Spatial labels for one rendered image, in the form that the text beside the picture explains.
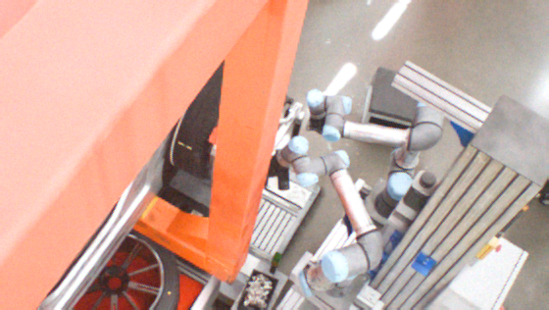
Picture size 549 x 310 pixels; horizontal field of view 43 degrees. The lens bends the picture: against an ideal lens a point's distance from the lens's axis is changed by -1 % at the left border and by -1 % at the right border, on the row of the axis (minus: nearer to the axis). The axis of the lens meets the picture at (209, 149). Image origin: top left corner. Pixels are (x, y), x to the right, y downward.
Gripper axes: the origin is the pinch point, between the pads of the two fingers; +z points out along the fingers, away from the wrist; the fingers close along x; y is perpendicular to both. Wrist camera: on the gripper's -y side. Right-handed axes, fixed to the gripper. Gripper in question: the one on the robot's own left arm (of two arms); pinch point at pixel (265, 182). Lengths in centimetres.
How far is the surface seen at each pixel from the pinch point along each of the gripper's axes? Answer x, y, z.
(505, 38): -269, 101, 57
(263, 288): -12, -35, 54
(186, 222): 18, 4, 51
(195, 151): 13.2, 31.3, 29.1
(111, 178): 140, -70, -209
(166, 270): 25, -11, 76
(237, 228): 20.0, -17.6, -0.4
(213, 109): 6.8, 43.8, 11.4
